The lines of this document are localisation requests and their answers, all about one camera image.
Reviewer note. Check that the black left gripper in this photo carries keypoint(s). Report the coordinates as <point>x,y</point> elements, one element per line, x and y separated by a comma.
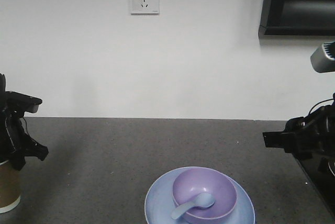
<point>12,136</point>

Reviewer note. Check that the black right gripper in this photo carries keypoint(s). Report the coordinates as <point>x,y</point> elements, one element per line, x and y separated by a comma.
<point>304,136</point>

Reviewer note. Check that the brown paper cup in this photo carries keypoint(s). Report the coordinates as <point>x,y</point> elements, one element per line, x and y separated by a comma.
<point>10,187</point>

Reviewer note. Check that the light blue plastic spoon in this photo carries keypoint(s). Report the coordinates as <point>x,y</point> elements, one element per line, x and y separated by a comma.
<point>202,201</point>

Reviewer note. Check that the purple plastic bowl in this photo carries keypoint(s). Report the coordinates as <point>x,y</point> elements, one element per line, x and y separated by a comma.
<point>195,181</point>

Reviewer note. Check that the light blue plate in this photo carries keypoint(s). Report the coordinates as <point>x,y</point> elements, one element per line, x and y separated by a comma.
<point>159,203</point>

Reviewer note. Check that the black cooktop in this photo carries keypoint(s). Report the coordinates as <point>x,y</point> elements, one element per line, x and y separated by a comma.
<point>320,171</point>

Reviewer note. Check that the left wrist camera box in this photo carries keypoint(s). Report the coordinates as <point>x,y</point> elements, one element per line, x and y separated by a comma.
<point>23,103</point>

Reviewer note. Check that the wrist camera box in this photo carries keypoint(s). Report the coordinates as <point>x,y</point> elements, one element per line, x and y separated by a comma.
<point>322,60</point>
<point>23,103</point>

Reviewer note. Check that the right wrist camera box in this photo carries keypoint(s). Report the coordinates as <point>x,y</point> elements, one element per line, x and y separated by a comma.
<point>322,60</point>

